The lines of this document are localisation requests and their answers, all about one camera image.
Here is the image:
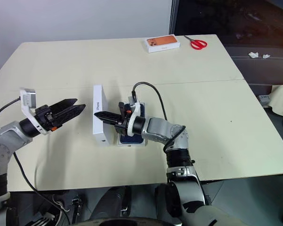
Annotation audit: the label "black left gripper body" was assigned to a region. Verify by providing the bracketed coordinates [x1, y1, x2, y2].
[35, 105, 63, 134]

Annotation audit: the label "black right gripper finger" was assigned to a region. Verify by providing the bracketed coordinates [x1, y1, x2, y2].
[94, 111, 122, 125]

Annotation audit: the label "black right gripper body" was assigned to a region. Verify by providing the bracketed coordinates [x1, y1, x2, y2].
[114, 101, 132, 137]

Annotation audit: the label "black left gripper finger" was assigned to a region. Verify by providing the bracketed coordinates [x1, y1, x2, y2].
[55, 104, 86, 125]
[49, 98, 78, 115]

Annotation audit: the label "dark blue phone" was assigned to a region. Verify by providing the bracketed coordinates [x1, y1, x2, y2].
[119, 102, 146, 145]

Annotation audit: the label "white phone box base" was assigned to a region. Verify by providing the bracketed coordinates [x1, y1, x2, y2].
[114, 101, 148, 147]

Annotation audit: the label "white phone box lid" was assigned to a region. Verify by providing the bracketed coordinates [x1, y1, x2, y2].
[92, 84, 111, 146]

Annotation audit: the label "white box with orange print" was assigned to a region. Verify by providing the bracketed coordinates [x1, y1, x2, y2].
[144, 34, 181, 54]

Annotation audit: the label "white power strip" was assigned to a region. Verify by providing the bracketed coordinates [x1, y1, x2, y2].
[258, 94, 271, 105]

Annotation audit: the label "dark grey cushioned seat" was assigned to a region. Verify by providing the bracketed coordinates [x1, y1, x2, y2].
[224, 46, 283, 87]

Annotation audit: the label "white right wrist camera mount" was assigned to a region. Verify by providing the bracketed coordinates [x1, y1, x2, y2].
[128, 95, 142, 137]

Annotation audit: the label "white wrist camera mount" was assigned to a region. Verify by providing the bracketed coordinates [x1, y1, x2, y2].
[128, 95, 142, 137]
[20, 87, 49, 135]

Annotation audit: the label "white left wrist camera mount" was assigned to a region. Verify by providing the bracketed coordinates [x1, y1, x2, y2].
[20, 87, 49, 135]

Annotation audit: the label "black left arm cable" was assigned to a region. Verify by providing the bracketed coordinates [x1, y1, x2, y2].
[0, 97, 70, 226]

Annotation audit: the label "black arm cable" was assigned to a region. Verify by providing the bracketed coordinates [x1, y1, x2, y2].
[131, 81, 187, 153]
[0, 97, 70, 226]

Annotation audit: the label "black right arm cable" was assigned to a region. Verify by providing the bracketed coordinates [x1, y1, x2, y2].
[131, 81, 187, 153]

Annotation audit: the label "black metal bracket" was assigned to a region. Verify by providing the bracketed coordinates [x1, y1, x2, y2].
[72, 196, 83, 218]

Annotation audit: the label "red handled scissors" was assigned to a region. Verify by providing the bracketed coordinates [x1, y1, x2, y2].
[183, 35, 208, 50]

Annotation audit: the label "grey vertical partition post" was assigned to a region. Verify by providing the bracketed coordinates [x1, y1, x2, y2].
[167, 0, 180, 36]

